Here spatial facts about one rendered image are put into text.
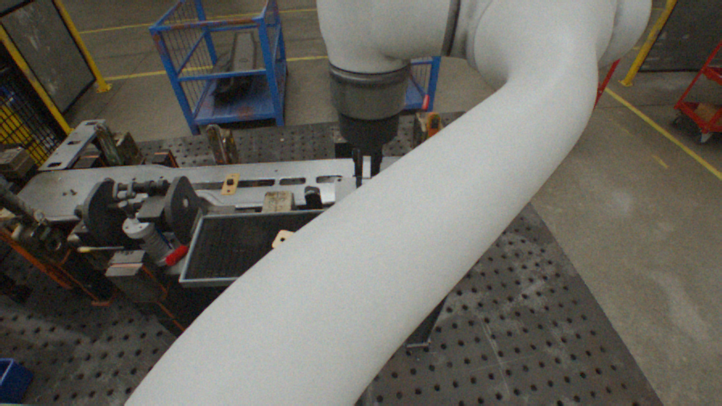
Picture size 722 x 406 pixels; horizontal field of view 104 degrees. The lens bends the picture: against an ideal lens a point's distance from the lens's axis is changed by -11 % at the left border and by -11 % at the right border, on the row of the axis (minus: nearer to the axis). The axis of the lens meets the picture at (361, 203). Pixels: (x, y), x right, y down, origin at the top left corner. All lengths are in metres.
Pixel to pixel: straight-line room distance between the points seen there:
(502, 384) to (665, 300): 1.64
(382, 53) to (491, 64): 0.10
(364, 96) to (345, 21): 0.08
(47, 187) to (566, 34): 1.27
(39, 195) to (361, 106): 1.07
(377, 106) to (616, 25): 0.21
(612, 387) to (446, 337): 0.45
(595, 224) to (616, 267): 0.34
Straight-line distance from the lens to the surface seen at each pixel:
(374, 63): 0.33
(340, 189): 0.70
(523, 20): 0.27
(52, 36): 4.31
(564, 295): 1.19
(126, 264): 0.78
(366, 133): 0.38
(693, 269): 2.80
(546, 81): 0.20
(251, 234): 0.59
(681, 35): 5.25
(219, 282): 0.55
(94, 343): 1.22
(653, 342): 2.27
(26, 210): 1.05
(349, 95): 0.35
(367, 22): 0.31
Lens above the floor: 1.60
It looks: 46 degrees down
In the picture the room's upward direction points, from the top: straight up
